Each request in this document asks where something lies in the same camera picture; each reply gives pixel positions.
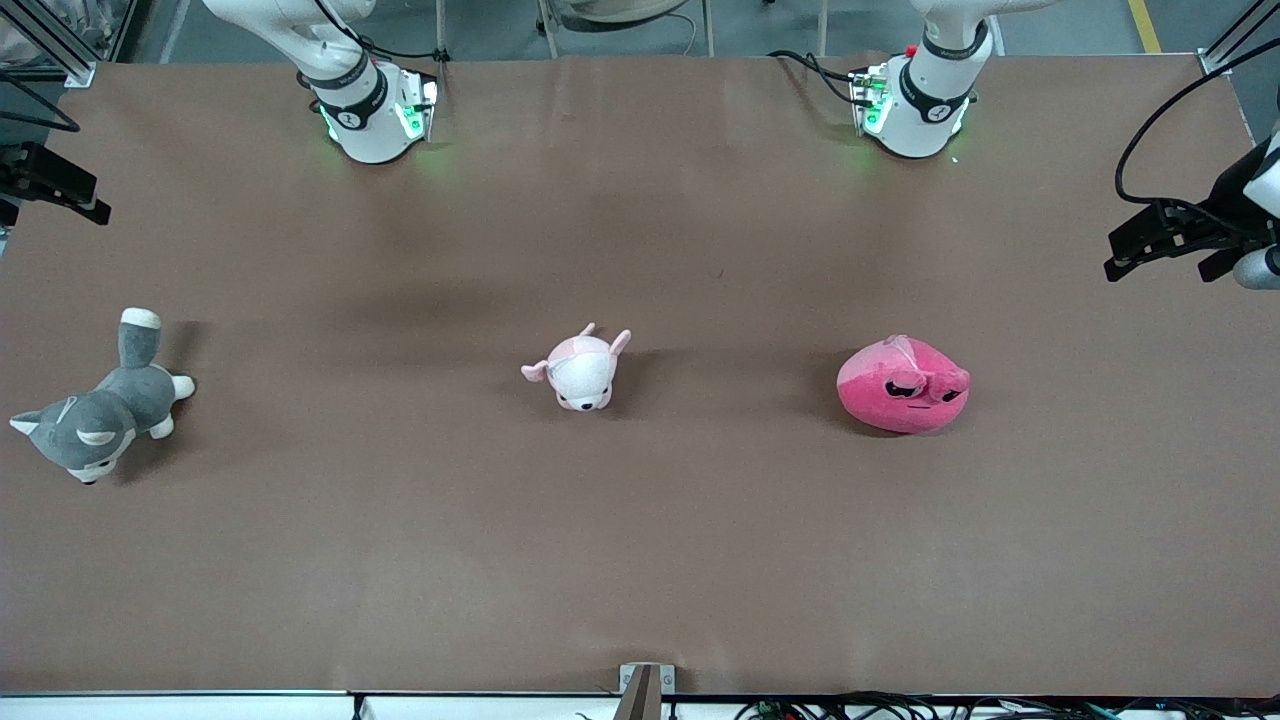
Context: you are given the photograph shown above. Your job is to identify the black arm base cable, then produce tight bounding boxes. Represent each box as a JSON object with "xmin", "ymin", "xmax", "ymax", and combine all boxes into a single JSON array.
[
  {"xmin": 315, "ymin": 0, "xmax": 448, "ymax": 63},
  {"xmin": 768, "ymin": 48, "xmax": 863, "ymax": 106}
]

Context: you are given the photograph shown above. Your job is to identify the grey white husky plush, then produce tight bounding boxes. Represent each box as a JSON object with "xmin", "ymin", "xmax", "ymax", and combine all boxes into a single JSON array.
[{"xmin": 10, "ymin": 307, "xmax": 198, "ymax": 486}]

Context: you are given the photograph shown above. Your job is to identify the white round metal stand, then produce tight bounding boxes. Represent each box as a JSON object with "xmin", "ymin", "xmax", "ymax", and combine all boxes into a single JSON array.
[{"xmin": 535, "ymin": 0, "xmax": 716, "ymax": 58}]

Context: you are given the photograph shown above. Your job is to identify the aluminium frame post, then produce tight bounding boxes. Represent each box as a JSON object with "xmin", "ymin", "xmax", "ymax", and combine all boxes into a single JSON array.
[
  {"xmin": 1198, "ymin": 0, "xmax": 1280, "ymax": 78},
  {"xmin": 0, "ymin": 0, "xmax": 98, "ymax": 89}
]

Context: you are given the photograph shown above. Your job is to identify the light pink pig plush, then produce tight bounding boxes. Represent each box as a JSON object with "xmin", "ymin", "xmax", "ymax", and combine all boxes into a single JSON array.
[{"xmin": 520, "ymin": 322, "xmax": 633, "ymax": 413}]

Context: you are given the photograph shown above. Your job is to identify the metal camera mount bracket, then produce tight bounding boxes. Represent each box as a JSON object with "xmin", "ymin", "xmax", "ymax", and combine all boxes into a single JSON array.
[{"xmin": 618, "ymin": 663, "xmax": 677, "ymax": 720}]

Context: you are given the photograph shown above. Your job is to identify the white table edge rail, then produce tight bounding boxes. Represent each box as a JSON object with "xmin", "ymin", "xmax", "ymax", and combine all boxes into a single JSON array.
[{"xmin": 0, "ymin": 690, "xmax": 621, "ymax": 720}]

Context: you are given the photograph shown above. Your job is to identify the hot pink blob plush toy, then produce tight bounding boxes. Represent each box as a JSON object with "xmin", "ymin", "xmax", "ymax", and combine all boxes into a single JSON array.
[{"xmin": 836, "ymin": 334, "xmax": 972, "ymax": 435}]

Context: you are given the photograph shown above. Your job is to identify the black cable bundle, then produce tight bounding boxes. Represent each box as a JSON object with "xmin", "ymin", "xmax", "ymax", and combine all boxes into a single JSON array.
[{"xmin": 735, "ymin": 690, "xmax": 1280, "ymax": 720}]

